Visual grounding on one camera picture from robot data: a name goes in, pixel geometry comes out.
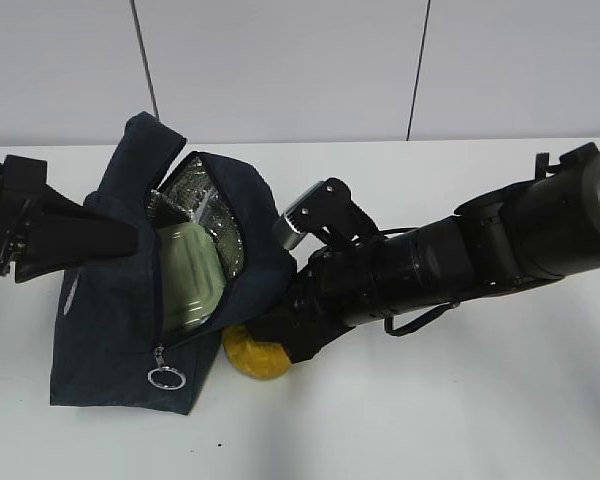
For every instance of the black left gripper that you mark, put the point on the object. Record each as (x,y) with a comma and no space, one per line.
(42,232)

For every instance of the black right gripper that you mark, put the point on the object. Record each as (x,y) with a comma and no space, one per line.
(335,293)

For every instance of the dark blue insulated lunch bag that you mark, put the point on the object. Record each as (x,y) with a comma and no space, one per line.
(108,348)

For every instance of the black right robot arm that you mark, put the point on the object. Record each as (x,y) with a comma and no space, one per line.
(520,237)

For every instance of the green lidded glass container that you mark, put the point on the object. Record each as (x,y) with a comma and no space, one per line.
(192,279)

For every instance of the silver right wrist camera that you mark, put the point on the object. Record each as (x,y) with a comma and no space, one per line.
(326,211)

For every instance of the yellow toy squash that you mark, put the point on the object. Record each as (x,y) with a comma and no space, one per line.
(258,360)

